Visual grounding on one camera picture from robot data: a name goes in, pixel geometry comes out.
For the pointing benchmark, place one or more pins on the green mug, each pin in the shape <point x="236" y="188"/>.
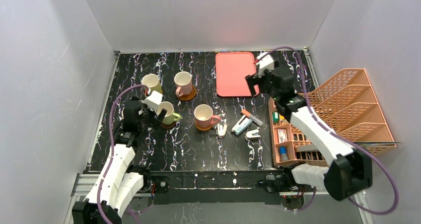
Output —
<point x="153" y="83"/>
<point x="170" y="115"/>

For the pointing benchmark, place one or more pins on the orange grey marker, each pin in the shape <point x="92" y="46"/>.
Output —
<point x="254" y="119"/>

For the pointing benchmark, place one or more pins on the dark brown coaster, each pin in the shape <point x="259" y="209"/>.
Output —
<point x="170" y="126"/>

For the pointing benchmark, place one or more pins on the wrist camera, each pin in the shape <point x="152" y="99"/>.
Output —
<point x="153" y="100"/>
<point x="265" y="62"/>

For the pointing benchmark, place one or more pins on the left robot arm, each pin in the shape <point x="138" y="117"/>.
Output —
<point x="120" y="180"/>

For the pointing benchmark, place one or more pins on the green mug front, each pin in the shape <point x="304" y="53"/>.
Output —
<point x="153" y="83"/>

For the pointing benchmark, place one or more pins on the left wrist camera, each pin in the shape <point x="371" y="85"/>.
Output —
<point x="153" y="100"/>

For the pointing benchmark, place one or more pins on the small white stapler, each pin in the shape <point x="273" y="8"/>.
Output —
<point x="221" y="130"/>

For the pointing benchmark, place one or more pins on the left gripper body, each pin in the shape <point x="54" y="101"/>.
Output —
<point x="148" y="113"/>

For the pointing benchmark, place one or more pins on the white red card box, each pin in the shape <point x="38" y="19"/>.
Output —
<point x="282" y="135"/>

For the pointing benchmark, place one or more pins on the green eraser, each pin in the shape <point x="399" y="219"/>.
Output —
<point x="275" y="117"/>

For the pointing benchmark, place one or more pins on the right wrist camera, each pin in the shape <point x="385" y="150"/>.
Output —
<point x="265" y="62"/>

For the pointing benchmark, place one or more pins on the pink mug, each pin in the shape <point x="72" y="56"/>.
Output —
<point x="183" y="81"/>
<point x="204" y="116"/>

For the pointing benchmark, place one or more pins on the pink tray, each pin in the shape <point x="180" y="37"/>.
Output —
<point x="231" y="69"/>

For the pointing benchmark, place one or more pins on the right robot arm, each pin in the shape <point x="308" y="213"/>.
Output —
<point x="349" y="167"/>

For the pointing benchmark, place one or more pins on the blue white stapler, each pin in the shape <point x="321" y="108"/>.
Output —
<point x="241" y="125"/>

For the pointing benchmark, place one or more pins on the light orange coaster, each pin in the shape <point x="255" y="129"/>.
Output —
<point x="202" y="128"/>

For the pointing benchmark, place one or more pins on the pink mug front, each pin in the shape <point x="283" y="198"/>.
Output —
<point x="183" y="81"/>

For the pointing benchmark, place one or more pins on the brown saucer coaster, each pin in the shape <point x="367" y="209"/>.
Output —
<point x="189" y="96"/>

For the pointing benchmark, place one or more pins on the blue stamp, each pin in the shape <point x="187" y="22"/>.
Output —
<point x="283" y="154"/>

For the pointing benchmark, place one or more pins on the orange file organizer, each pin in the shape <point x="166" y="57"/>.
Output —
<point x="346" y="103"/>

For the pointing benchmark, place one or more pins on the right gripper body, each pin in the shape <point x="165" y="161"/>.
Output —
<point x="258" y="83"/>

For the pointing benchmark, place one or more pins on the white stapler right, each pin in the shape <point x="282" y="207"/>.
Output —
<point x="252" y="135"/>

